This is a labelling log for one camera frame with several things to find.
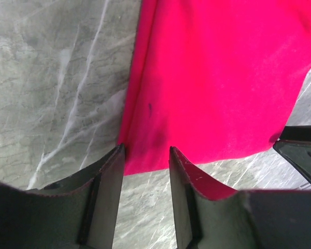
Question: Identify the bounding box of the pink red t-shirt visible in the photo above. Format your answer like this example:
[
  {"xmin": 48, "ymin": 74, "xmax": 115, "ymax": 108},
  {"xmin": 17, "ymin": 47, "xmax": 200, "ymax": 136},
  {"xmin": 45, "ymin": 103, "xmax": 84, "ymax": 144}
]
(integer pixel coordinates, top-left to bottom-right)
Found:
[{"xmin": 119, "ymin": 1, "xmax": 311, "ymax": 175}]

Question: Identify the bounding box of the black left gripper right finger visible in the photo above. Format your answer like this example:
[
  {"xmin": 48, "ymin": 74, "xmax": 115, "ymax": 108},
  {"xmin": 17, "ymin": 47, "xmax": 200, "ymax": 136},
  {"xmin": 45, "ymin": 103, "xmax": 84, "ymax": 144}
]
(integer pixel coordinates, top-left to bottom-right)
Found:
[{"xmin": 169, "ymin": 146, "xmax": 236, "ymax": 248}]

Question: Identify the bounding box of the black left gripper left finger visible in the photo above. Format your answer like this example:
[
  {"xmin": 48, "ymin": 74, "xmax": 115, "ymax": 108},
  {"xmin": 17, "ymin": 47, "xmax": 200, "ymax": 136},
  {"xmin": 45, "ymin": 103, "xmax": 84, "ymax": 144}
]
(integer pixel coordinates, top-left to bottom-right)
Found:
[{"xmin": 43, "ymin": 144, "xmax": 125, "ymax": 248}]

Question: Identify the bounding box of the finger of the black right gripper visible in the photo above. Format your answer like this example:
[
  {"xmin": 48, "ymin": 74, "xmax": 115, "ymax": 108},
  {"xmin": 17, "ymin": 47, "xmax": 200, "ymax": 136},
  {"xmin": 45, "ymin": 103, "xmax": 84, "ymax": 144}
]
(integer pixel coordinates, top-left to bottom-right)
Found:
[
  {"xmin": 277, "ymin": 126, "xmax": 311, "ymax": 143},
  {"xmin": 273, "ymin": 140, "xmax": 311, "ymax": 184}
]

